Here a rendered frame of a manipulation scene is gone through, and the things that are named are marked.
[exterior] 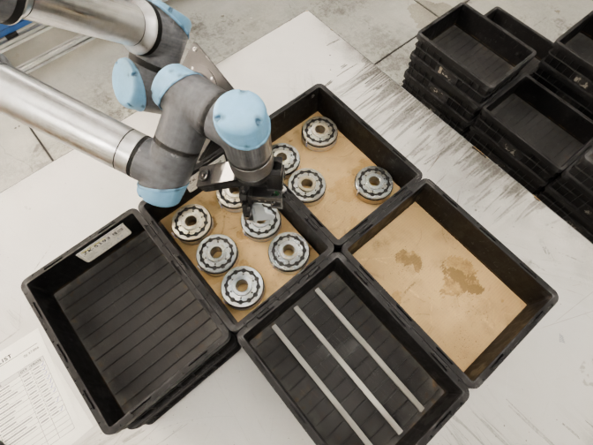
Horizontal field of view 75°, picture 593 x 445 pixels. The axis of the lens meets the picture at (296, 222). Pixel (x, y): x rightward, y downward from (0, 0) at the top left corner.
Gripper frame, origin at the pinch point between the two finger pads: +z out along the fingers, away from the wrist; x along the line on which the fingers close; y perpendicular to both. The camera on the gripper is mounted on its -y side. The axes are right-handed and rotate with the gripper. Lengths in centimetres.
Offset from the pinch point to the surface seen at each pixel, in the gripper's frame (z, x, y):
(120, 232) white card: 10.9, -4.4, -33.5
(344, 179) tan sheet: 18.3, 17.0, 21.9
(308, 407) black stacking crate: 14.9, -40.7, 14.8
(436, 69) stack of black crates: 56, 91, 64
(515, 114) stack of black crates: 67, 78, 102
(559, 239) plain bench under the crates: 31, 7, 87
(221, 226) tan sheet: 17.3, 0.9, -10.5
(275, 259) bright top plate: 13.9, -8.0, 4.9
